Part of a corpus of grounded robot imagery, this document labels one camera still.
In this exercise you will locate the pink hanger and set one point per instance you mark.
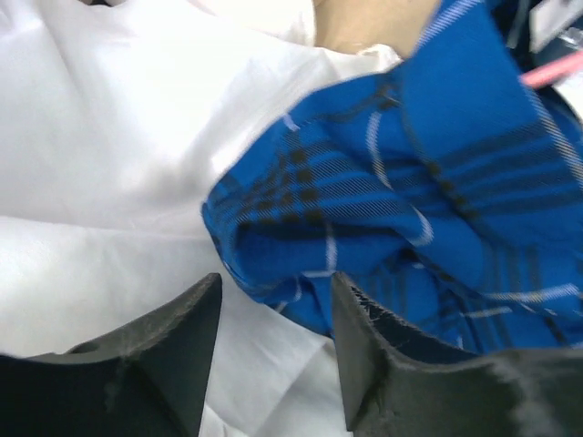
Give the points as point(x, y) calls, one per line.
point(553, 71)

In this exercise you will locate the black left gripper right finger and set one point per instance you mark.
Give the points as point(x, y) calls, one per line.
point(397, 381)

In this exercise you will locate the white hanging shirt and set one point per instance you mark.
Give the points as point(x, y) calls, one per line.
point(116, 121)

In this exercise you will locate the blue plaid shirt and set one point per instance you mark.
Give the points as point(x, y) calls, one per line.
point(445, 188)

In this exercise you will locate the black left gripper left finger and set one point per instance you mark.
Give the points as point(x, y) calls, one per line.
point(146, 378)

